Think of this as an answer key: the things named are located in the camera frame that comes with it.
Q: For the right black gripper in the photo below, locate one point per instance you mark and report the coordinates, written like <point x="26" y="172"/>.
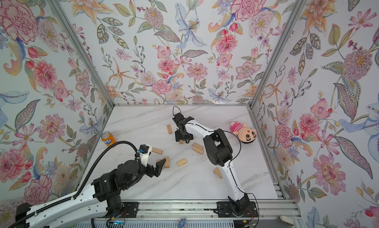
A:
<point x="178" y="137"/>

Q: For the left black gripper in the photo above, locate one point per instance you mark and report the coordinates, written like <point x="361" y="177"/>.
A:
<point x="158" y="170"/>

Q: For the wood block of trio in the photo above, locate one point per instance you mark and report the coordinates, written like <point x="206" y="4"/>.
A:
<point x="200" y="151"/>
<point x="198" y="146"/>

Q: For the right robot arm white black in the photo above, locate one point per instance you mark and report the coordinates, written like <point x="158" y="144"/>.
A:
<point x="220" y="154"/>

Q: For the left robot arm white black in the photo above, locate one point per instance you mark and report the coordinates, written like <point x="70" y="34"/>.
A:
<point x="101" y="198"/>

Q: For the plain wood block beside printed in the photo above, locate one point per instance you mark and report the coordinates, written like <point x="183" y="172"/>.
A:
<point x="167" y="162"/>

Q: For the ridged wood block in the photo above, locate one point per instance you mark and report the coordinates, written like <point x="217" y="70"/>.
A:
<point x="182" y="162"/>

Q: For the curved wood block right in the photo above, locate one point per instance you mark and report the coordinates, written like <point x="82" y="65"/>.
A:
<point x="218" y="172"/>

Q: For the orange soda can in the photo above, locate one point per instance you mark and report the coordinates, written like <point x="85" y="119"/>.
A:
<point x="108" y="138"/>

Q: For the pink plush doll toy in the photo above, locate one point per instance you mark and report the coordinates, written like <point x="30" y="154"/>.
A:
<point x="245" y="135"/>

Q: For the white object bottom right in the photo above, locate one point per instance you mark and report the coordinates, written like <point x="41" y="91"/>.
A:
<point x="286" y="220"/>

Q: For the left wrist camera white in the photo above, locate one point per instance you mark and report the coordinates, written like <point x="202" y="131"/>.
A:
<point x="145" y="153"/>

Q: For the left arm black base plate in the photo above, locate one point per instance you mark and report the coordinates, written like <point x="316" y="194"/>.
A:
<point x="129" y="210"/>

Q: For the small colourful object on rail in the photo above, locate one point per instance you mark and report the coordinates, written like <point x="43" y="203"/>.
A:
<point x="181" y="223"/>

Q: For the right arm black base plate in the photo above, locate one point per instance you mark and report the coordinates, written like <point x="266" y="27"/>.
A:
<point x="229" y="210"/>

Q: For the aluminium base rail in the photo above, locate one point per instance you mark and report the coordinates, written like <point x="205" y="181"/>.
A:
<point x="263" y="209"/>

